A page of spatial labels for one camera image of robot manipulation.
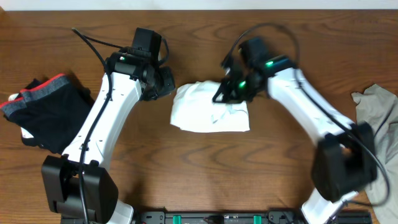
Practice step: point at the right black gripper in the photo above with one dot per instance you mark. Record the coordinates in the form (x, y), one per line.
(227, 88)

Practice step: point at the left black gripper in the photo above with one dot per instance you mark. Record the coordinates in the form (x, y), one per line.
(168, 80)

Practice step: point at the white t-shirt black print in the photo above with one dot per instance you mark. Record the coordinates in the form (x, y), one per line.
(193, 110)

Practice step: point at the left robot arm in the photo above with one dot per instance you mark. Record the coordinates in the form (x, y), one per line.
(78, 185)

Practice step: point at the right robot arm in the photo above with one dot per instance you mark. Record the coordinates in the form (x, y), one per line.
(344, 160)

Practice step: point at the black folded shorts red waistband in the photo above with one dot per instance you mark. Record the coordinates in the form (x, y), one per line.
(52, 111)

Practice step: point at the grey-beige shirt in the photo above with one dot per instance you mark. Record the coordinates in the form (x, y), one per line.
(378, 107)

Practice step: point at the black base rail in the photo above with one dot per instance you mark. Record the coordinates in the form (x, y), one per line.
(271, 217)

